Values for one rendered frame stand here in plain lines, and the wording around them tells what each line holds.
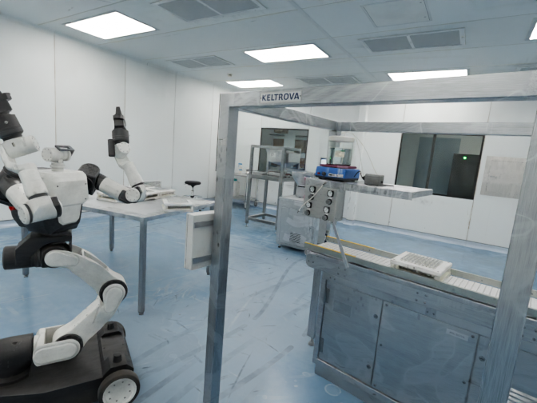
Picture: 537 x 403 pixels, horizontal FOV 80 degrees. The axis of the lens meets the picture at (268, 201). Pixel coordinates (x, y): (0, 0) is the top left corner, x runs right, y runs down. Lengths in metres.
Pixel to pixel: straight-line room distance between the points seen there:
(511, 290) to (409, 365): 1.11
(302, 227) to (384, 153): 3.08
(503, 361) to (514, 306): 0.15
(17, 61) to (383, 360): 5.72
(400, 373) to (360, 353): 0.23
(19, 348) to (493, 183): 6.60
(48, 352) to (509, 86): 2.16
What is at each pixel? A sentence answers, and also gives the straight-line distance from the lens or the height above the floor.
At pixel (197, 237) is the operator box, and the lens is 1.51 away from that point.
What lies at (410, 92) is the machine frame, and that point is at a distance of 1.05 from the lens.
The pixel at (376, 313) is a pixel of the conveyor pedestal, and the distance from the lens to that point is 1.99.
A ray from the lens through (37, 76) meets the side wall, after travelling 6.11.
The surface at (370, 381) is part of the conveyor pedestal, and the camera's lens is 2.19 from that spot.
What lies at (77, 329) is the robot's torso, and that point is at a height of 0.37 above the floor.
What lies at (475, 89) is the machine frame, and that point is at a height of 1.59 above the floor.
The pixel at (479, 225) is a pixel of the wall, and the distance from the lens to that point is 6.94.
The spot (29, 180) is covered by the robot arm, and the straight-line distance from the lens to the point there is 1.53.
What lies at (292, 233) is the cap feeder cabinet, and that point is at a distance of 4.67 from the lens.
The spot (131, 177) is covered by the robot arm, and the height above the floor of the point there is 1.19.
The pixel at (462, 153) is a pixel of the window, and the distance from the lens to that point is 6.88.
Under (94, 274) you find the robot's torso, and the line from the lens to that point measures 2.00.
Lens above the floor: 1.39
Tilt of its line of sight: 9 degrees down
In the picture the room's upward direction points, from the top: 5 degrees clockwise
